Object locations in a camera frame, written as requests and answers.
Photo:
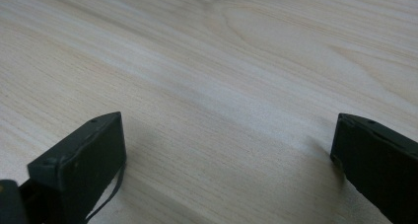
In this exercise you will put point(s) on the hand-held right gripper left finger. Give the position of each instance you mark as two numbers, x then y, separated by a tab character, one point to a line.
85	164

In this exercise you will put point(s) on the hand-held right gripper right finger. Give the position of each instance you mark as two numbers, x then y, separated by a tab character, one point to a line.
378	164

